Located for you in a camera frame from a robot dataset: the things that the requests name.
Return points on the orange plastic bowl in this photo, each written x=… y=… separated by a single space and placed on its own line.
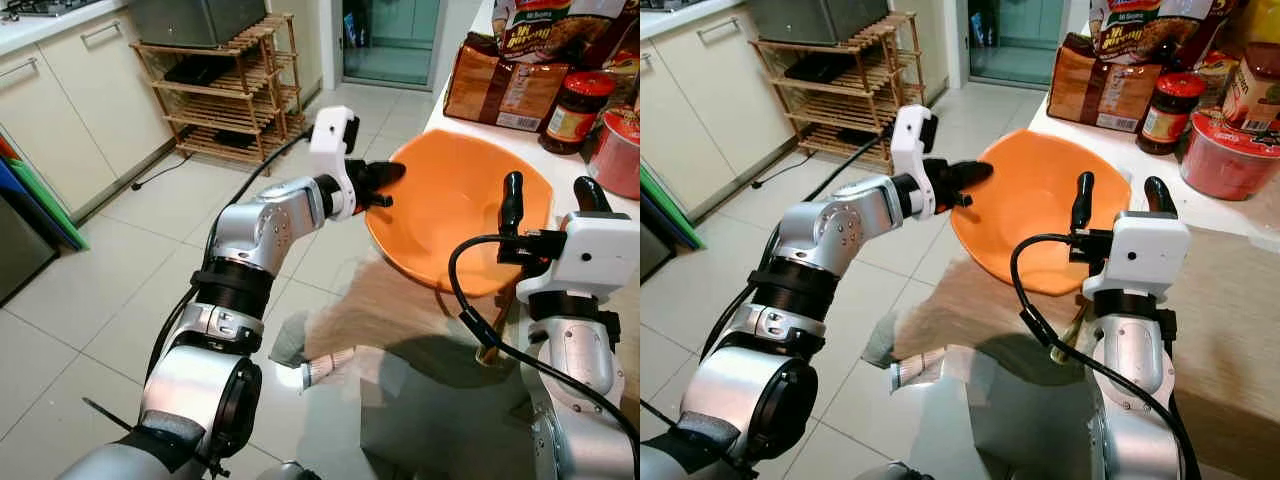
x=1020 y=215
x=445 y=215

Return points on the red-labelled seasoning bottle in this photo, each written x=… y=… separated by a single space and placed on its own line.
x=1255 y=90

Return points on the gas stove top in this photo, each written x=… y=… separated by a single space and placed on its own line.
x=35 y=7
x=662 y=5

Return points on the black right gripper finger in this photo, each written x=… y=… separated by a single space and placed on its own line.
x=1160 y=196
x=1082 y=205
x=591 y=196
x=512 y=205

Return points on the brown bread bag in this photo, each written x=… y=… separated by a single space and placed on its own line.
x=1095 y=90
x=500 y=90

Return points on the red instant noodle cup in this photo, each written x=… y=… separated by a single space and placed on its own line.
x=1230 y=160
x=620 y=155

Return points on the wooden slatted shelf rack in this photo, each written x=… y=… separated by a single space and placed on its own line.
x=865 y=100
x=245 y=100

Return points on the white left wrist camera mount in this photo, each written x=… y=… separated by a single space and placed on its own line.
x=910 y=145
x=333 y=140

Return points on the dark grey appliance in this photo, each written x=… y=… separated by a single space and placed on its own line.
x=652 y=255
x=20 y=250

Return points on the white kitchen cabinets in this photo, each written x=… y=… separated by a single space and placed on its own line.
x=700 y=100
x=80 y=110

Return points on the black tray on rack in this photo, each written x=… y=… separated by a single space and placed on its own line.
x=818 y=68
x=198 y=70

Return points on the red-lidded sauce jar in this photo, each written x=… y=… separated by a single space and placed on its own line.
x=575 y=115
x=1170 y=115

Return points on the instant noodle multipack bag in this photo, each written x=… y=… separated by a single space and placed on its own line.
x=1150 y=30
x=555 y=30

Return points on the white ribbed cylinder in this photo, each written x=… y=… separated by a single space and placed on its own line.
x=918 y=370
x=328 y=370

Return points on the glass door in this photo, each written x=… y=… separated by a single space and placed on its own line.
x=390 y=40
x=1015 y=40

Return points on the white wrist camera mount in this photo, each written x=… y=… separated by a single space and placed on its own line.
x=1145 y=255
x=910 y=145
x=598 y=255
x=333 y=140

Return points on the grey metal oven box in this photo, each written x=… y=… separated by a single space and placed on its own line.
x=815 y=18
x=195 y=20

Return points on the green and blue boards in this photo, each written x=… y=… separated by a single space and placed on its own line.
x=45 y=205
x=672 y=215

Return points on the small printed food packet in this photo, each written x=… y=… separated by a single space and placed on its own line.
x=625 y=80
x=1215 y=78

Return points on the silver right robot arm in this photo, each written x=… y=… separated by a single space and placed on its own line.
x=1135 y=370
x=570 y=370

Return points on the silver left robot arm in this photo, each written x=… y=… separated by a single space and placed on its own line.
x=810 y=235
x=245 y=235

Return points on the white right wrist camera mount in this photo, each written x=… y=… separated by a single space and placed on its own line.
x=1145 y=255
x=598 y=255

